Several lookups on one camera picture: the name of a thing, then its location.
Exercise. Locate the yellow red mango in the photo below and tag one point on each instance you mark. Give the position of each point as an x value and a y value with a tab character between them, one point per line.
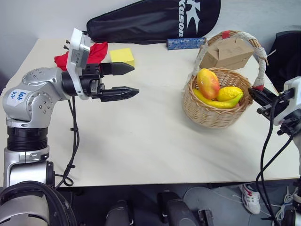
208	83

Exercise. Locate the brown cardboard box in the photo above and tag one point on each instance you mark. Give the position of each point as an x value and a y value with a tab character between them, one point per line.
228	55

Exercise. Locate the white handwritten label sticker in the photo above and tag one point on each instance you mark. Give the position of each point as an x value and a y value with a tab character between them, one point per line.
18	97

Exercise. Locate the black racket bag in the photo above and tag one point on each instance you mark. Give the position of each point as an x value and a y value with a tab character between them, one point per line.
145	21

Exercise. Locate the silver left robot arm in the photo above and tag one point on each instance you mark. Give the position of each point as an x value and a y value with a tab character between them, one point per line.
37	99

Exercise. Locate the yellow block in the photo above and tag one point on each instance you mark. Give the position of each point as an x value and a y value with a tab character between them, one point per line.
122	56

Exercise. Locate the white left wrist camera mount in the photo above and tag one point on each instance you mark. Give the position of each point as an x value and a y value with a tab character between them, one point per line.
76	56

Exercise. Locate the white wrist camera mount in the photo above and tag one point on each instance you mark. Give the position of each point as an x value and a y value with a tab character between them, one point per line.
297	101
76	56

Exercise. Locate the yellow lemon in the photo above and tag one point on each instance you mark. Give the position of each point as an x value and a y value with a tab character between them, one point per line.
229	93

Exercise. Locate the red cloth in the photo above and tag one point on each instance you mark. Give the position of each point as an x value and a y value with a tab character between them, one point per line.
97	51

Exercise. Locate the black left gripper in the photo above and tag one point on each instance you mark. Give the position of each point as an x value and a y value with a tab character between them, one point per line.
90	81

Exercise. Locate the black chair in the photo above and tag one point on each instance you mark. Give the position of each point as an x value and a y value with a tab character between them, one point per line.
287	54

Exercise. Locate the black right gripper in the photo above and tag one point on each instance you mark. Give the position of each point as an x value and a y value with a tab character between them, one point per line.
279	106

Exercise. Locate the black rounded shape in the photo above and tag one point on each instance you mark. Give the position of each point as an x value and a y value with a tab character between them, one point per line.
171	209
120	214

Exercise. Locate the white red sneaker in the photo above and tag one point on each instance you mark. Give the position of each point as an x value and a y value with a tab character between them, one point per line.
251	199

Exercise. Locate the blue patterned cylinder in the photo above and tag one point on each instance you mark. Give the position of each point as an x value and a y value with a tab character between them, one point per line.
185	43

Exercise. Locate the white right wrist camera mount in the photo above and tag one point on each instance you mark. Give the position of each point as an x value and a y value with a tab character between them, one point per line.
297	101

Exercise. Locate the yellow banana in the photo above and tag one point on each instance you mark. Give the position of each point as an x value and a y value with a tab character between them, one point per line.
218	103

